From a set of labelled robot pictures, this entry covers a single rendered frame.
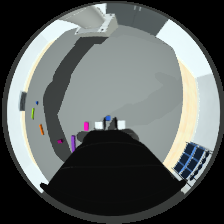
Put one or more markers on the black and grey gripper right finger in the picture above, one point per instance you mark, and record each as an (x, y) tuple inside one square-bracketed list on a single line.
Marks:
[(120, 124)]

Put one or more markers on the purple rod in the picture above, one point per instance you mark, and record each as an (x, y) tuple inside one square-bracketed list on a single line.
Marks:
[(73, 142)]

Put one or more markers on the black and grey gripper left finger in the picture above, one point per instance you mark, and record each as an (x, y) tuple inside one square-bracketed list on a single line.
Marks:
[(101, 124)]

